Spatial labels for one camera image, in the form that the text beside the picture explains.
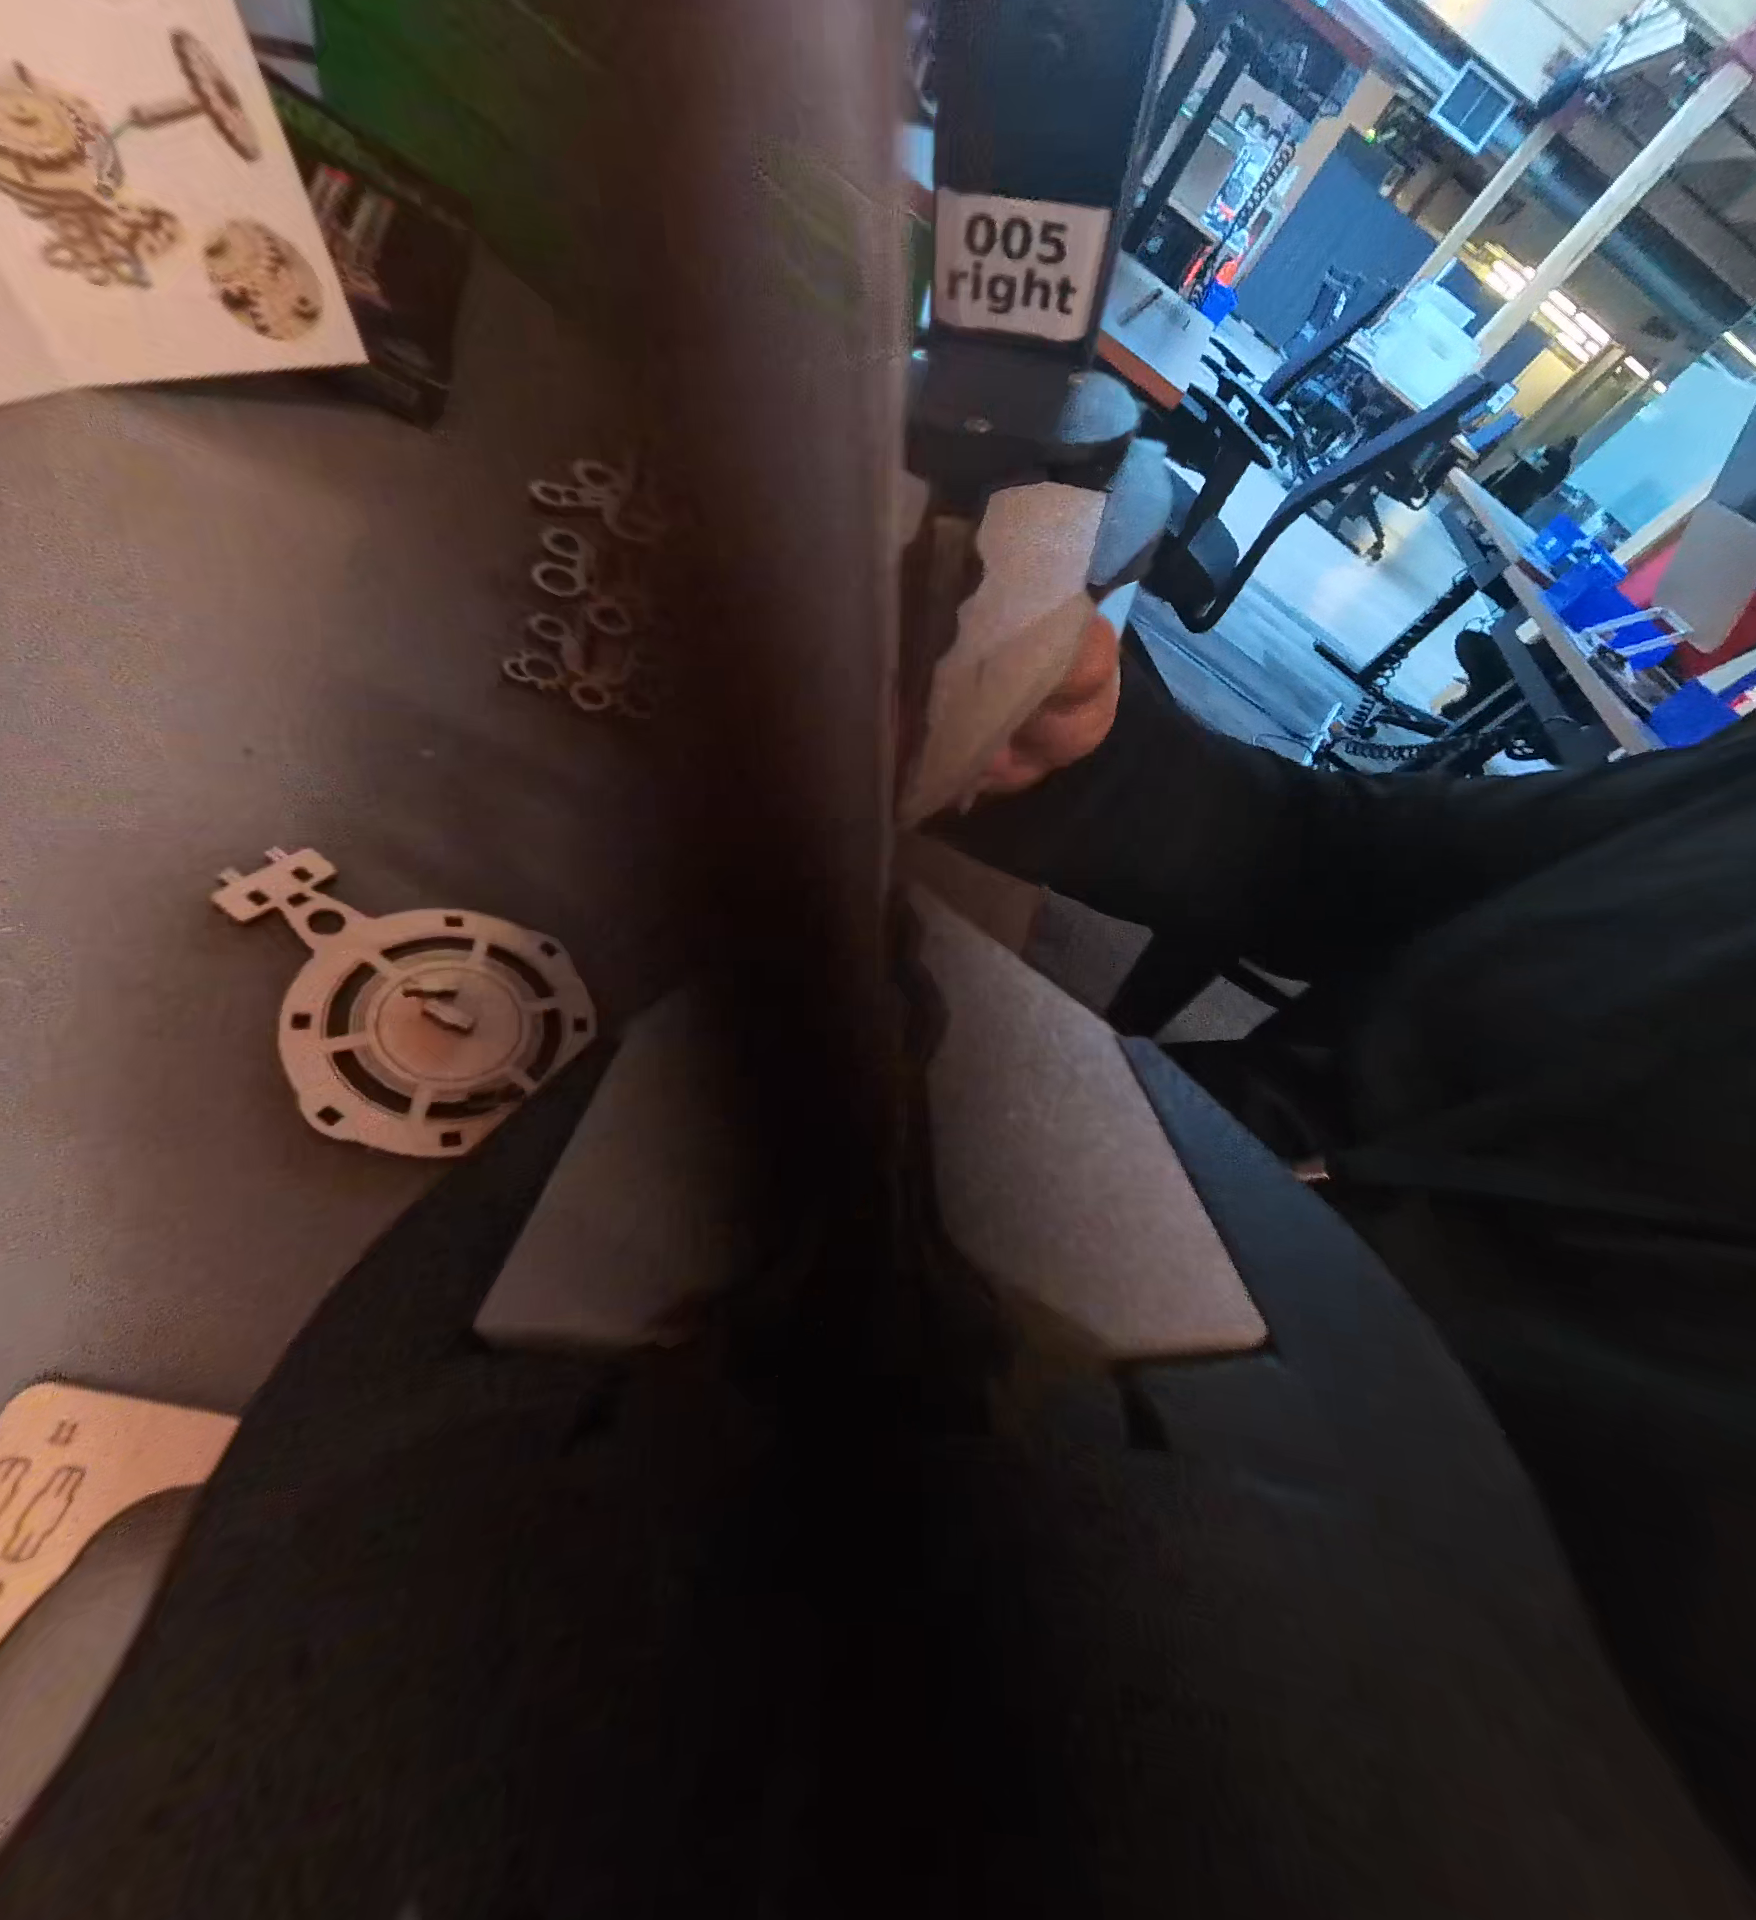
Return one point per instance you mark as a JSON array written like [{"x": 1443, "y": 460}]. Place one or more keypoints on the assembly instruction leaflet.
[{"x": 97, "y": 271}]

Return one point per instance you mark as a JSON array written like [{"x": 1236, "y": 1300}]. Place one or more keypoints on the long white table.
[{"x": 1553, "y": 645}]

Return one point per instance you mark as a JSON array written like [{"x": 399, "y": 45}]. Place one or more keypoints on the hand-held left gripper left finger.
[{"x": 594, "y": 1214}]

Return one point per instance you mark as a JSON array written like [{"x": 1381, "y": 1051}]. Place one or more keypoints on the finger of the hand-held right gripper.
[{"x": 1028, "y": 570}]

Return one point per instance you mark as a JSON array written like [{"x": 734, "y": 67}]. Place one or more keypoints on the round wooden gear assembly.
[{"x": 413, "y": 1049}]

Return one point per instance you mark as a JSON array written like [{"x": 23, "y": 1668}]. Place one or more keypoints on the person's right hand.
[{"x": 1066, "y": 704}]

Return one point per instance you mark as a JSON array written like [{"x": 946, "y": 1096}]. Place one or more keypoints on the large green plastic bin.
[{"x": 518, "y": 120}]

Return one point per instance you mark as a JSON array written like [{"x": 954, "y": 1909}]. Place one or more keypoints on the black office chair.
[{"x": 1330, "y": 451}]

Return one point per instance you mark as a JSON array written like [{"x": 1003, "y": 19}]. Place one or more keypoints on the black product box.
[{"x": 397, "y": 254}]

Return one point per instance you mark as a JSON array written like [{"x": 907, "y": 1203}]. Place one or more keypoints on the blue storage crate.
[{"x": 1583, "y": 578}]

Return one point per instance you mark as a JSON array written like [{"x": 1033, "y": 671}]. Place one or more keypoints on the pile of small wooden rings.
[{"x": 585, "y": 599}]

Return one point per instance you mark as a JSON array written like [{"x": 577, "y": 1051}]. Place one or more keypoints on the person's black clothed body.
[{"x": 1644, "y": 1350}]

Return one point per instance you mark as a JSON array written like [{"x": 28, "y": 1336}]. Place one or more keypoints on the laser-cut wooden parts sheet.
[{"x": 789, "y": 750}]

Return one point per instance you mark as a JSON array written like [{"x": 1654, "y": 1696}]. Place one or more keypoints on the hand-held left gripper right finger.
[{"x": 1074, "y": 1170}]

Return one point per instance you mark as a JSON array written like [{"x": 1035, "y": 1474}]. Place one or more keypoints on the small wooden sheet offcut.
[{"x": 53, "y": 1515}]

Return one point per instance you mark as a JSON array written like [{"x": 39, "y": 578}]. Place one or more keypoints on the person's right forearm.
[{"x": 1268, "y": 840}]

